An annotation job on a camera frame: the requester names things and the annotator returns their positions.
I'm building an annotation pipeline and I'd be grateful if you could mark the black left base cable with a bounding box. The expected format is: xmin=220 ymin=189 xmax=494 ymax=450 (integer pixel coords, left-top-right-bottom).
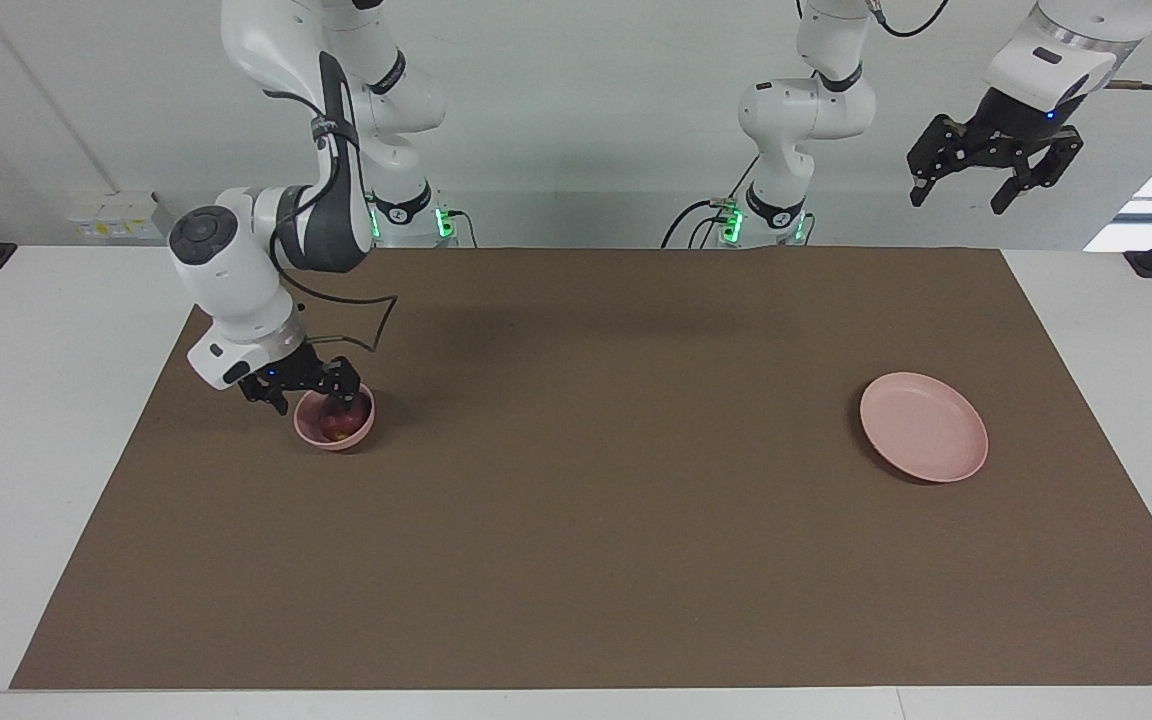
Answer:
xmin=663 ymin=196 xmax=739 ymax=249

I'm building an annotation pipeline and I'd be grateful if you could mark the dark red apple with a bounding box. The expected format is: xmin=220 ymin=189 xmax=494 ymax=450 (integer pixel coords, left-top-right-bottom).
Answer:
xmin=320 ymin=404 xmax=365 ymax=442

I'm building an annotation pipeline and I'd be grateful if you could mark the brown table mat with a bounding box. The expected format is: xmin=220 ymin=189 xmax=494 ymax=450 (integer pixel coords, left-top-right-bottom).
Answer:
xmin=9 ymin=247 xmax=1152 ymax=691

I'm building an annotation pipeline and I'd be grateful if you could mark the white wall cable conduit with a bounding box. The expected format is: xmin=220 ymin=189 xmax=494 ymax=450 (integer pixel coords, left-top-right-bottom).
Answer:
xmin=0 ymin=0 xmax=122 ymax=196

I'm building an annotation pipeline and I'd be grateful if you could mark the white wall socket box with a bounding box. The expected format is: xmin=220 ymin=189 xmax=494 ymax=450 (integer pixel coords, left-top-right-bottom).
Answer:
xmin=66 ymin=190 xmax=177 ymax=241

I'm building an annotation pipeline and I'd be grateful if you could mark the pink bowl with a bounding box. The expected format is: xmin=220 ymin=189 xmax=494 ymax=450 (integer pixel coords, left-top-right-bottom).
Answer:
xmin=293 ymin=378 xmax=376 ymax=452

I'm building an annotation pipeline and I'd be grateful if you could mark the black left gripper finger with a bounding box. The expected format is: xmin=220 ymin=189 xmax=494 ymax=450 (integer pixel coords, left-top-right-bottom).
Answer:
xmin=908 ymin=150 xmax=940 ymax=208
xmin=991 ymin=160 xmax=1039 ymax=216

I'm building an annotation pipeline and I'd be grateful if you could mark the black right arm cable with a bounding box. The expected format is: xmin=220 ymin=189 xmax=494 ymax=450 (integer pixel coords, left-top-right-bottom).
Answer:
xmin=271 ymin=60 xmax=399 ymax=353

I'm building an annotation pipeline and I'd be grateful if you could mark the pink plate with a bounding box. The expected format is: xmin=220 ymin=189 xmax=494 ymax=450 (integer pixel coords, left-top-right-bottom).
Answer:
xmin=859 ymin=372 xmax=990 ymax=484

